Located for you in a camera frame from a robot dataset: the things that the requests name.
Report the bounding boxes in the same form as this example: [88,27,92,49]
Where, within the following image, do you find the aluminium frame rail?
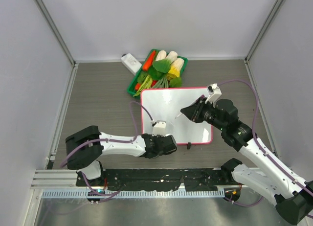
[31,170,78,189]

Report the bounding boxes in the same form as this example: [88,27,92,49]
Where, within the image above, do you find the pink framed whiteboard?
[140,87,213,145]

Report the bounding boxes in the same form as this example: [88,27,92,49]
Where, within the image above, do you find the white slotted cable duct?
[42,188,225,199]

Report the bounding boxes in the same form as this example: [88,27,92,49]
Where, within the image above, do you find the white rectangular bottle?
[121,53,142,75]

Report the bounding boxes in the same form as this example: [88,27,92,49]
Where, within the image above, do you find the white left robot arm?
[60,125,177,186]

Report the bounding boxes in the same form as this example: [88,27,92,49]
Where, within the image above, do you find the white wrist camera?
[152,120,166,136]
[205,83,222,104]

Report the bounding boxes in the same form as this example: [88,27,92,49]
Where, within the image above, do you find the white toy cabbage middle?
[165,51,178,64]

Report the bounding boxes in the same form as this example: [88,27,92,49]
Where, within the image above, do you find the green plastic vegetable tray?
[127,49,188,97]

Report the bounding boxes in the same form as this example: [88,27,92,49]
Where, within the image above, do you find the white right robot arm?
[180,98,313,226]

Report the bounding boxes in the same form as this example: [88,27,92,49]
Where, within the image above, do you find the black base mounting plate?
[88,168,239,192]

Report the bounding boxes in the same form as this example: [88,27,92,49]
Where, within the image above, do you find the white toy cabbage left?
[155,50,167,61]

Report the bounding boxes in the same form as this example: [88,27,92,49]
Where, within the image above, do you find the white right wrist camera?
[205,83,222,104]

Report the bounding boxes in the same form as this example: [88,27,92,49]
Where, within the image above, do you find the white yellow toy cabbage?
[167,58,184,81]

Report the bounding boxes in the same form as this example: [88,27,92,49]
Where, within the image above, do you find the light green toy celery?
[133,75,153,97]

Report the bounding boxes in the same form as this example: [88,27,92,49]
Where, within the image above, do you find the white marker with pink cap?
[175,94,205,121]

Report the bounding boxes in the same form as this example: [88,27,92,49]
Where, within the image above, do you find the green toy long beans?
[152,77,169,89]

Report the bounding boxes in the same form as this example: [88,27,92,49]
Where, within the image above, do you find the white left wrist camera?
[152,120,166,136]

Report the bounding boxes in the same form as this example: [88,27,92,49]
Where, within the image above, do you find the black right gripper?
[181,97,226,131]

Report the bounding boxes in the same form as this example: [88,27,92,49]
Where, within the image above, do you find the orange toy carrot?
[142,50,156,71]

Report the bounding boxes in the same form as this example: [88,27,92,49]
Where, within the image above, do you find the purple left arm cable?
[60,101,155,202]

